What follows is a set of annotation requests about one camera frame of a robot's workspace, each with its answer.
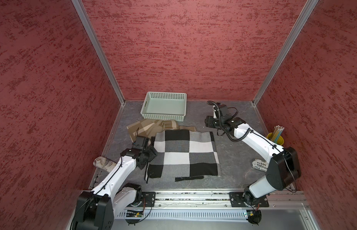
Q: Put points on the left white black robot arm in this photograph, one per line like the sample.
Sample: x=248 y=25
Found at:
x=96 y=210

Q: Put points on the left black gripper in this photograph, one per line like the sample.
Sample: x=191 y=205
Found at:
x=152 y=153

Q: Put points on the bundle of coloured pencils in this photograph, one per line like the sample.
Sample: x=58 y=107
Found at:
x=277 y=132

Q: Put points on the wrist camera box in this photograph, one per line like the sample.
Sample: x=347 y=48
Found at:
x=222 y=111
x=141 y=143

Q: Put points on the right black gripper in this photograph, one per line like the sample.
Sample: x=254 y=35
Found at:
x=209 y=120

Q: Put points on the brown beige plaid scarf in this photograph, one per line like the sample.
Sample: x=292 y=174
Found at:
x=149 y=128

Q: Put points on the light green plastic basket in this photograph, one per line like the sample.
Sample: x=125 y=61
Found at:
x=164 y=106

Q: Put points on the yellow pencil cup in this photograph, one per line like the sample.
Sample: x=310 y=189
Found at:
x=280 y=140

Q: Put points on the black white checkered scarf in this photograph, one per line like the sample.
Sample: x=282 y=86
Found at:
x=184 y=155

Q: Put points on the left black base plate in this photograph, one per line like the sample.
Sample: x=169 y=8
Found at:
x=148 y=199

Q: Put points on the aluminium front rail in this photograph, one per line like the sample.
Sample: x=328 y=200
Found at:
x=206 y=206

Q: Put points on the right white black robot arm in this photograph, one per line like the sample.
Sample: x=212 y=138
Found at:
x=283 y=164

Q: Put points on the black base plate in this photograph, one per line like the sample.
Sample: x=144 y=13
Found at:
x=148 y=199
x=239 y=199

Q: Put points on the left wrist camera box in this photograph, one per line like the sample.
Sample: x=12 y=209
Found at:
x=141 y=143

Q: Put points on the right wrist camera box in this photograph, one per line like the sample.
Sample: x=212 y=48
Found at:
x=222 y=111

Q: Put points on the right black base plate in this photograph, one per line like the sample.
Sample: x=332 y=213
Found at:
x=239 y=199

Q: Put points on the rolled beige patterned cloth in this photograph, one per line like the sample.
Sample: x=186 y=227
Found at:
x=104 y=164

